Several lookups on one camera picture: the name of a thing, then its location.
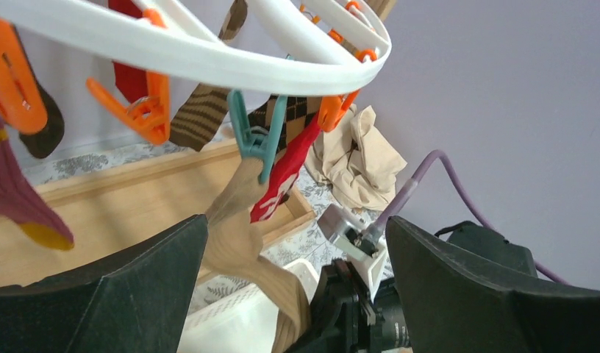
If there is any purple orange striped sock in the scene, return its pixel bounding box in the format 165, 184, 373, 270
0, 117, 74, 251

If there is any white plastic basket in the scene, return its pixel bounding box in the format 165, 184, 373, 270
176, 258, 321, 353

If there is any brown argyle sock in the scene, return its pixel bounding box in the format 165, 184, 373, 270
248, 95, 321, 159

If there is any brown beige striped sock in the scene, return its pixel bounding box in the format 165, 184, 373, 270
169, 0, 248, 151

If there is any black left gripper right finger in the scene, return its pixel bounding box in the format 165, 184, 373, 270
385, 216, 600, 352

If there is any small red sock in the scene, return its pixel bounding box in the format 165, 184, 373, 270
108, 0, 148, 103

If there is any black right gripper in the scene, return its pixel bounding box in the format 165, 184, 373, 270
287, 258, 411, 353

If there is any white round clip hanger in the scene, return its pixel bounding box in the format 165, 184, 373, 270
0, 1, 392, 96

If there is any teal clothes peg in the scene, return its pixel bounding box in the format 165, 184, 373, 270
226, 89, 288, 184

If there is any tan brown sock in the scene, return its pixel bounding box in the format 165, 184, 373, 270
201, 157, 312, 353

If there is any floral patterned table mat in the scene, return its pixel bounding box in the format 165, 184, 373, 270
22, 124, 393, 313

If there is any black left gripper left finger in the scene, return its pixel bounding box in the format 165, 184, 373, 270
0, 215, 208, 352

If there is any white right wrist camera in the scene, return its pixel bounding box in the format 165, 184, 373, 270
318, 204, 388, 300

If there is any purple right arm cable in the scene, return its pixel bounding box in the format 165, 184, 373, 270
373, 149, 571, 286

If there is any beige crumpled cloth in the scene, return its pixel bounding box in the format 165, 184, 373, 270
304, 104, 407, 211

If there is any dark brown sock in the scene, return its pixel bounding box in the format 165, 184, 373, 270
10, 26, 65, 159

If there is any orange clothes peg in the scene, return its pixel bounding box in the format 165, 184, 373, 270
85, 8, 172, 146
0, 18, 48, 135
318, 49, 377, 132

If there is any red santa bear sock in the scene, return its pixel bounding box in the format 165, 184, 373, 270
250, 120, 321, 223

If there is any wooden hanger stand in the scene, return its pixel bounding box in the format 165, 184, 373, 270
0, 138, 316, 289

